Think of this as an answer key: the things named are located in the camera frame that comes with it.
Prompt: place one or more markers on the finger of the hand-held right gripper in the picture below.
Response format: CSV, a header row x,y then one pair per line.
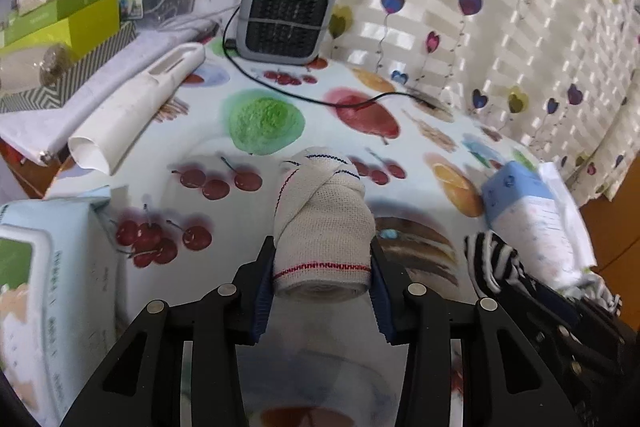
x,y
555,297
535,317

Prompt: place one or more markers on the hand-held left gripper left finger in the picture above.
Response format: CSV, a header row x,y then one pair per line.
x,y
262,302

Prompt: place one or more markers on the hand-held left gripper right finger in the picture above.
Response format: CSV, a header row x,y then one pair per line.
x,y
382,307

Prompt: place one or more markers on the small black white striped sock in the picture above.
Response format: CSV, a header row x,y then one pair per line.
x,y
492,262

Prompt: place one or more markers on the white sock red stitch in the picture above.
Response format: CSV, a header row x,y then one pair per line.
x,y
325,227

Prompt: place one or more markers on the blue white tissue pack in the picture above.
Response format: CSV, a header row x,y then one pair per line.
x,y
540,217

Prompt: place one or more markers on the wooden wardrobe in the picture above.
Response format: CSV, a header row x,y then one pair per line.
x,y
615,217

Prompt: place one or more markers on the fruit print tablecloth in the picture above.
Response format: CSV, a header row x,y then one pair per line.
x,y
210,147

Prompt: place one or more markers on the wet wipes pack green lid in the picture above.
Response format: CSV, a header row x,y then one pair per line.
x,y
50,297

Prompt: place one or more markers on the white rolled sheet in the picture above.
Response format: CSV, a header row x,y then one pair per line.
x,y
135,107

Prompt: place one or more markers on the white cloth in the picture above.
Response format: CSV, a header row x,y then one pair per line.
x,y
45,132

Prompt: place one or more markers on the grey space heater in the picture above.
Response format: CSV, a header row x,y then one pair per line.
x,y
285,17

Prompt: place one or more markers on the grey chevron box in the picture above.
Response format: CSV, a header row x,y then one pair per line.
x,y
75,82

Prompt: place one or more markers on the green cardboard boxes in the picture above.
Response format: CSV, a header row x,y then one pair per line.
x,y
65,22

